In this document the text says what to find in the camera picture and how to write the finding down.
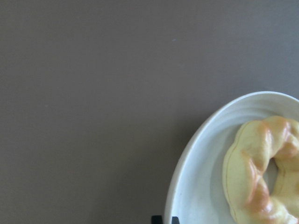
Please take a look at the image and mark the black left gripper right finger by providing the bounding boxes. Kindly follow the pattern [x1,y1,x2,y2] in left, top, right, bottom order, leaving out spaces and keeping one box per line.
[171,217,179,224]

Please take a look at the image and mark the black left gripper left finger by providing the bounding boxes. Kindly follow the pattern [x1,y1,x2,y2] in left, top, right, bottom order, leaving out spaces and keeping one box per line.
[151,216,163,224]

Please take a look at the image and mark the glazed yellow donut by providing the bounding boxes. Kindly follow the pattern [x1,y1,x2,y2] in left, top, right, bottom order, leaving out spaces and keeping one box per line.
[222,116,299,224]

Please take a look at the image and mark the white round plate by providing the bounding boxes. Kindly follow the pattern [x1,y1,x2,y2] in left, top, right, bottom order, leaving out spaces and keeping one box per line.
[163,91,299,224]

